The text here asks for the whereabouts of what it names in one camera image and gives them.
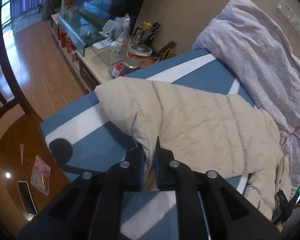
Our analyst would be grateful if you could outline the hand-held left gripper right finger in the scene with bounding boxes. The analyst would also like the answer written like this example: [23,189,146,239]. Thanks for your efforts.
[154,136,283,240]

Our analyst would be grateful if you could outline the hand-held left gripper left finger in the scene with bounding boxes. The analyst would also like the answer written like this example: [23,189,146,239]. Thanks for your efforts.
[17,147,147,240]

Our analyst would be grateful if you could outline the beige puffer jacket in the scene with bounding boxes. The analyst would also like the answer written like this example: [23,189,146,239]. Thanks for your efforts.
[94,76,293,220]

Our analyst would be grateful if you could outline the blue and white bed sheet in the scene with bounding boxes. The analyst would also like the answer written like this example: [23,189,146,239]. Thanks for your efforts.
[39,48,255,240]

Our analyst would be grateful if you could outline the pink plastic packet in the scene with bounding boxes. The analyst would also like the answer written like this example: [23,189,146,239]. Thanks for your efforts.
[30,155,51,197]

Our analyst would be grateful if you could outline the red and white container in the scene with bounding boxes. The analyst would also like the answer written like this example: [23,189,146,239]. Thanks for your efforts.
[112,64,124,78]

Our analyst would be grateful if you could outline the metal can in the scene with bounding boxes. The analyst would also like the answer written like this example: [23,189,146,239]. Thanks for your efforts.
[121,57,140,77]

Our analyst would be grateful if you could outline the white-edged smartphone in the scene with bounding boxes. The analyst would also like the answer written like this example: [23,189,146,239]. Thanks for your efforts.
[17,181,38,215]

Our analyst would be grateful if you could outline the white-rimmed bowl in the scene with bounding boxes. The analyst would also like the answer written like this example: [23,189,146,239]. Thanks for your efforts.
[129,44,153,57]

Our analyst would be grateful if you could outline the white-topped television cabinet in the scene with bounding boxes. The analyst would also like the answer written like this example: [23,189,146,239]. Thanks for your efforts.
[51,14,130,93]

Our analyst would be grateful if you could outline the clear plastic bottle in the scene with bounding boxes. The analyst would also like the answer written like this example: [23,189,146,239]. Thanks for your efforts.
[111,37,123,55]

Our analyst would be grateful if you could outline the round wooden table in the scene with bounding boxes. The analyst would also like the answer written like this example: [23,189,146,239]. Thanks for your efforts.
[0,114,70,230]

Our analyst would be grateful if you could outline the bundle of black tools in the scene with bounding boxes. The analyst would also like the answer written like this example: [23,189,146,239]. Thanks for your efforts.
[135,21,162,43]

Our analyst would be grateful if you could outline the red boxes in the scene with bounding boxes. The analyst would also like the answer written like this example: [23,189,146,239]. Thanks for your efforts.
[59,29,78,60]

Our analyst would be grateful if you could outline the white phone stand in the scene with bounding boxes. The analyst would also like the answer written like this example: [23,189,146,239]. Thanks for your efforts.
[99,20,115,38]

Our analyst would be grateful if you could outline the lilac floral duvet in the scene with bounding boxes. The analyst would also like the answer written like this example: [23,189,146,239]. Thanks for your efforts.
[192,0,300,198]

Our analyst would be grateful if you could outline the clear plastic bag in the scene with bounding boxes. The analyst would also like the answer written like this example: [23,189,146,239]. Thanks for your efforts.
[114,14,132,35]

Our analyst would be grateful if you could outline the glass television riser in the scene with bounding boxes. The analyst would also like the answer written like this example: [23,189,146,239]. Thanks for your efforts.
[56,5,110,57]

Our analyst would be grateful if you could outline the dark wooden chair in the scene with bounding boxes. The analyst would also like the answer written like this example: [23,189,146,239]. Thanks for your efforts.
[0,5,43,155]

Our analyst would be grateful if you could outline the bundle of dark-handled tools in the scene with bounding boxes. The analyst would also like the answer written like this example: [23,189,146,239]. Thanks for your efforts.
[157,40,177,60]

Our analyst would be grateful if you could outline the white wall socket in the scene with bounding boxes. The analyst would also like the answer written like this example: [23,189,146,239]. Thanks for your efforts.
[276,0,294,18]

